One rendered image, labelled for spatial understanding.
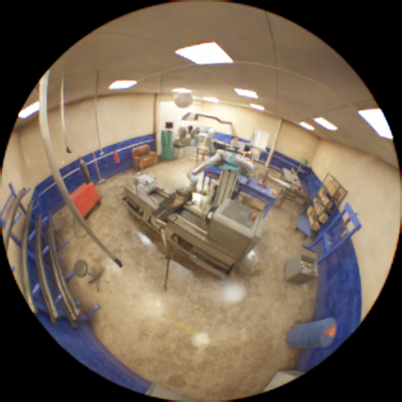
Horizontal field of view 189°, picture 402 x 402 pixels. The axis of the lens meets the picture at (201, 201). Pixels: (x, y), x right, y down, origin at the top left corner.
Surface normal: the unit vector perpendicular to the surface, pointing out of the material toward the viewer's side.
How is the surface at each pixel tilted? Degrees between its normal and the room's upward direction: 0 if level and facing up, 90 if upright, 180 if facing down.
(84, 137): 90
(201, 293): 0
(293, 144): 90
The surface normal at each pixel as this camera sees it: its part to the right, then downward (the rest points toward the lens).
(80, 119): 0.84, 0.42
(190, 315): 0.11, -0.76
